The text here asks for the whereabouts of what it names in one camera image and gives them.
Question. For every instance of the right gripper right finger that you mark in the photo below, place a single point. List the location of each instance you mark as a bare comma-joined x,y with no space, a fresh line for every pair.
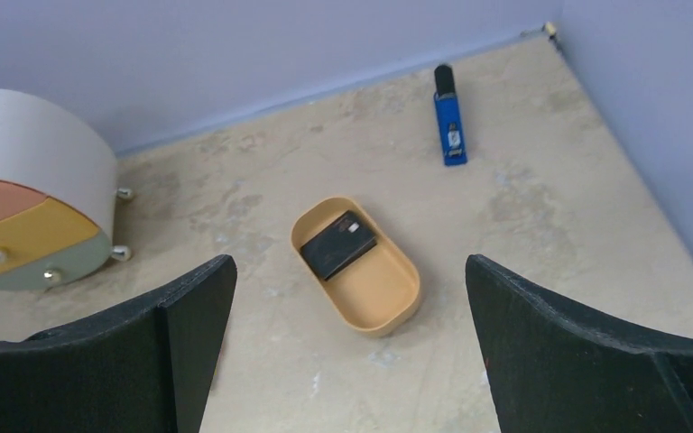
556,365

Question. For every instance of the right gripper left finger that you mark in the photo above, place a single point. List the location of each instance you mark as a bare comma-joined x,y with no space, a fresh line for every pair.
144,365

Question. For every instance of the tan oval tray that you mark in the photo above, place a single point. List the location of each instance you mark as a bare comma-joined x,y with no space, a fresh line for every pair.
380,290

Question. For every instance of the round mini drawer cabinet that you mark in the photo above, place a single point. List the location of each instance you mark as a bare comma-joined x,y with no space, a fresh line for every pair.
58,196

